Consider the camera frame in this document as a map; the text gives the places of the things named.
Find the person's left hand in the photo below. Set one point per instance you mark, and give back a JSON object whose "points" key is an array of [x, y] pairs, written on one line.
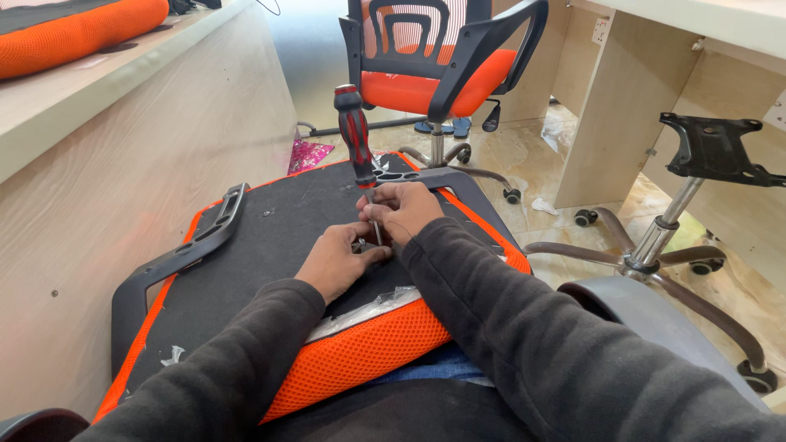
{"points": [[334, 264]]}

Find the person's right hand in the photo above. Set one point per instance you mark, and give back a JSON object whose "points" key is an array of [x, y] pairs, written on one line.
{"points": [[411, 209]]}

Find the small metal screw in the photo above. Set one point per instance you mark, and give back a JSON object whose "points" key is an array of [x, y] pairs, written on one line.
{"points": [[361, 244]]}

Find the black plastic chair armrest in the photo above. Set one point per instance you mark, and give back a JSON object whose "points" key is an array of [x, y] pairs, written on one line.
{"points": [[454, 184], [184, 251]]}

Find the clear plastic wrap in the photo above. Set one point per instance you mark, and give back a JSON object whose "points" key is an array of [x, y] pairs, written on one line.
{"points": [[368, 310]]}

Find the orange mesh chair seat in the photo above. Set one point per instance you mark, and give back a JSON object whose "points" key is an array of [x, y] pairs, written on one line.
{"points": [[270, 227]]}

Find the blue slipper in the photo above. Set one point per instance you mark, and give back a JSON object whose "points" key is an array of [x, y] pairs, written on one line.
{"points": [[462, 126], [425, 127]]}

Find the pink shiny wrapper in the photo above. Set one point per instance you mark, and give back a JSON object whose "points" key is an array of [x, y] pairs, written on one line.
{"points": [[307, 155]]}

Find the orange mesh office chair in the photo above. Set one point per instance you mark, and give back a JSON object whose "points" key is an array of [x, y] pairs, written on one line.
{"points": [[430, 80]]}

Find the white crumpled scrap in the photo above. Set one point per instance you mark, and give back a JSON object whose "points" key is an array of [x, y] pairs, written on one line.
{"points": [[545, 206]]}

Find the chrome chair base with castors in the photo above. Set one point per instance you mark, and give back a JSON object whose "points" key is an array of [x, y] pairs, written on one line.
{"points": [[663, 233]]}

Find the light wooden desk with socket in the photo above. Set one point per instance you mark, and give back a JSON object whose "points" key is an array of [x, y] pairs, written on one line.
{"points": [[645, 98]]}

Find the orange mesh seat cushion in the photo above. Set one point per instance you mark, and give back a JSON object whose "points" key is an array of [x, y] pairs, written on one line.
{"points": [[67, 37]]}

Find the white wall socket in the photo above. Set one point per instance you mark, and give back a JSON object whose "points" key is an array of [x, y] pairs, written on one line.
{"points": [[600, 30]]}

